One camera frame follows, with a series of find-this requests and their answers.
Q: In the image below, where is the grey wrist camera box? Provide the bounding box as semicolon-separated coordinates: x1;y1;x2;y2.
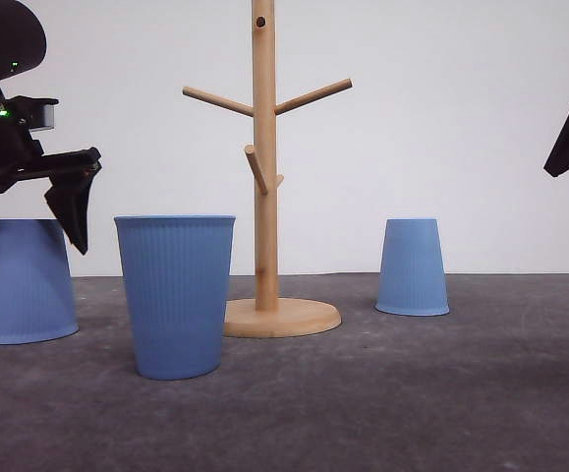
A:
9;95;60;132

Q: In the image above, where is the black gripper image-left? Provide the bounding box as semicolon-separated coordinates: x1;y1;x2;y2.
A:
0;0;102;254

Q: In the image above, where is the blue ribbed cup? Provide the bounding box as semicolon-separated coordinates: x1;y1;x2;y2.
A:
114;214;236;380
0;219;79;345
375;218;450;316

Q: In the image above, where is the wooden mug tree stand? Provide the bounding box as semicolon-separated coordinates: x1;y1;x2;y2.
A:
182;0;353;338

